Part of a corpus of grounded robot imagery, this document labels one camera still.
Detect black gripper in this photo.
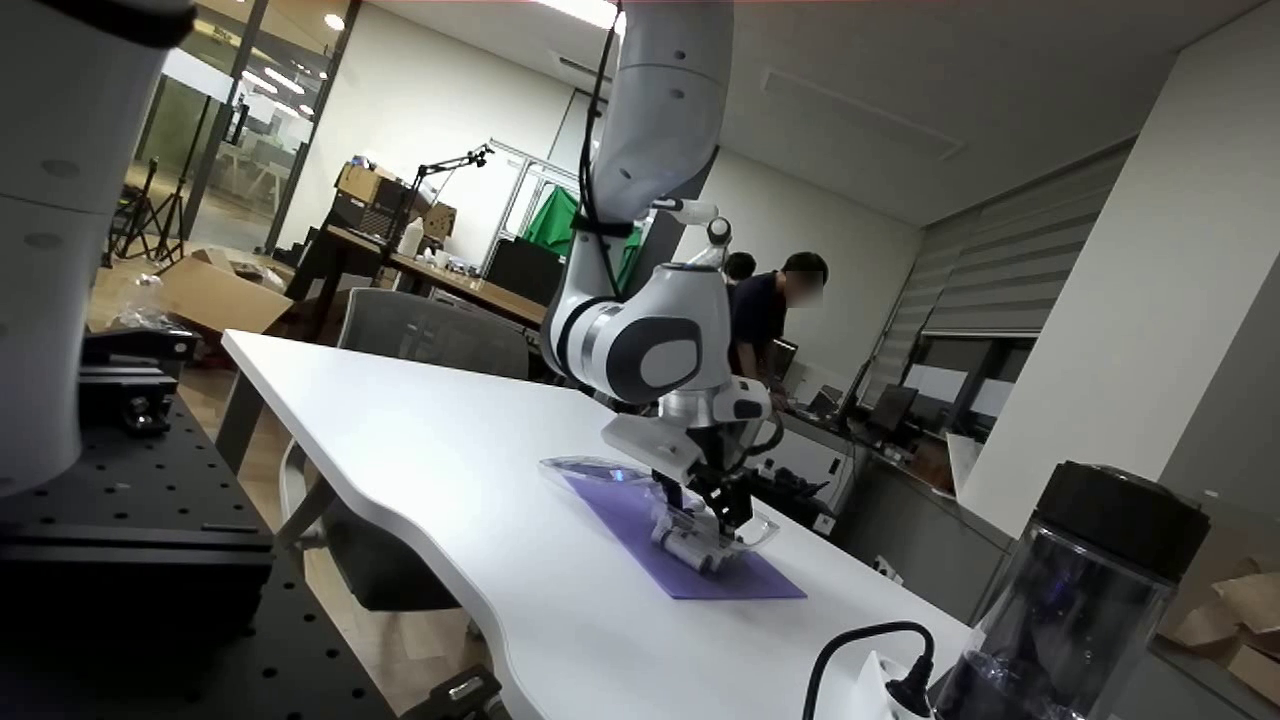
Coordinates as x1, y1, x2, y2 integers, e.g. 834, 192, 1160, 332
684, 421, 759, 539

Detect purple mat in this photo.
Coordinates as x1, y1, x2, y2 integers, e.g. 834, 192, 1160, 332
541, 451, 813, 607

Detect green cloth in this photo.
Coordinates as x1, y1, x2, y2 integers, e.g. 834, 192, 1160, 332
517, 180, 650, 293

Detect wooden table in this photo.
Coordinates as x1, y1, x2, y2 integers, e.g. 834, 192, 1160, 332
283, 218, 557, 337

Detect clear jar with black lid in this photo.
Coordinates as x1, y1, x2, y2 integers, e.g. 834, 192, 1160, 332
927, 457, 1218, 720

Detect grey window blinds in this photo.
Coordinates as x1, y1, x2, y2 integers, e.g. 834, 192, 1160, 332
917, 138, 1135, 342

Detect flat cardboard box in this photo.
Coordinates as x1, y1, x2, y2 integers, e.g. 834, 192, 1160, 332
83, 247, 301, 340

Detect black perforated base board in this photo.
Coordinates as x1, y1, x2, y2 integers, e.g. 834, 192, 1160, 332
0, 394, 413, 720

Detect black device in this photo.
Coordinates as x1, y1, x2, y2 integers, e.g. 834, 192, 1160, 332
73, 318, 207, 438

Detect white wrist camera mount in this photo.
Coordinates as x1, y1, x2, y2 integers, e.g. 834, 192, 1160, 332
600, 412, 712, 491

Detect black power cable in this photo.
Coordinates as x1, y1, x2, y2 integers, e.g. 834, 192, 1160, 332
796, 616, 939, 720

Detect white metal rack frame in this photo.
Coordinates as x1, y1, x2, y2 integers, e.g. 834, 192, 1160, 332
480, 128, 598, 209

